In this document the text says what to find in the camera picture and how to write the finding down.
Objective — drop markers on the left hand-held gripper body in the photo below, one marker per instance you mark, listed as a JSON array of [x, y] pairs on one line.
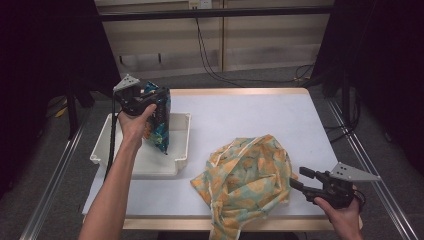
[[131, 100]]

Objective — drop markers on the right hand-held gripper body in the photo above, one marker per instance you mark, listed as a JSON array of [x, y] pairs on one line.
[[336, 191]]

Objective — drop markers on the blue snack packet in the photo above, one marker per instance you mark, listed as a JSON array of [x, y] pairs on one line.
[[160, 126]]

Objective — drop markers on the white plastic bin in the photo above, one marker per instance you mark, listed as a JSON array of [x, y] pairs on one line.
[[178, 136]]

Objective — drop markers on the orange green patterned cloth bag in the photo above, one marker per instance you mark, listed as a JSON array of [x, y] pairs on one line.
[[246, 180]]

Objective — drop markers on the person's left hand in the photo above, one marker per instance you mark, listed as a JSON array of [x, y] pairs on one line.
[[133, 128]]

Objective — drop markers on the person's right hand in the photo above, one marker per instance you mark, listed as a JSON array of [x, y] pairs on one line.
[[345, 221]]

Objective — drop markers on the black metal stand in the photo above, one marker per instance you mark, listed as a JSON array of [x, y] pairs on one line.
[[71, 116]]

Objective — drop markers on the yellow floor object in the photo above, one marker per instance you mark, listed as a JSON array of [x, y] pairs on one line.
[[61, 112]]

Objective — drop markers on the pale grey table mat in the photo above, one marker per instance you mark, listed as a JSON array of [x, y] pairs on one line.
[[250, 113]]

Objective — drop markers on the black horizontal bar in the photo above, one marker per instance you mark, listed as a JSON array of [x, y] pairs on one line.
[[216, 13]]

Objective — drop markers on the black curtain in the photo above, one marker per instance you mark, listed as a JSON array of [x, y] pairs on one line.
[[33, 66], [393, 66]]

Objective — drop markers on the metal floor rail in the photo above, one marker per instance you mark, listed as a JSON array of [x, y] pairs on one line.
[[360, 151], [49, 190]]

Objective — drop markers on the white wall outlet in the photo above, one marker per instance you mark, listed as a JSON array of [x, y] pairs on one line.
[[200, 4]]

